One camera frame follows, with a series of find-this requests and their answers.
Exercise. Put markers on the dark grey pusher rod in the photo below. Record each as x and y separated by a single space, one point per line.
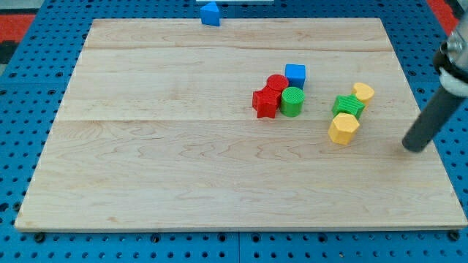
433 117

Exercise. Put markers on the silver white tool mount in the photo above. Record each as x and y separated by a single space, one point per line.
450 61

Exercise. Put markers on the yellow heart block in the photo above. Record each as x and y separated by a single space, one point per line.
363 92

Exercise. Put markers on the green star block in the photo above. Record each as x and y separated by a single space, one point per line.
348 104

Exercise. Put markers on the red star block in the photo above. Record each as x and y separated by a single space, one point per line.
266 102

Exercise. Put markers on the yellow hexagon block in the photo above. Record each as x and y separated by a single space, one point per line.
343 128

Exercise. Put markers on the green cylinder block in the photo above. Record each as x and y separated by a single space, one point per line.
292 101

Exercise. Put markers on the blue cube block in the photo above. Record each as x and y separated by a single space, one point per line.
296 75

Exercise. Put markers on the red cylinder block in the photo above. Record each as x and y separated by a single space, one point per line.
277 82

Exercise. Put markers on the wooden board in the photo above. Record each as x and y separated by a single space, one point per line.
156 133

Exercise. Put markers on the blue triangle block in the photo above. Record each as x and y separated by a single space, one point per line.
209 14

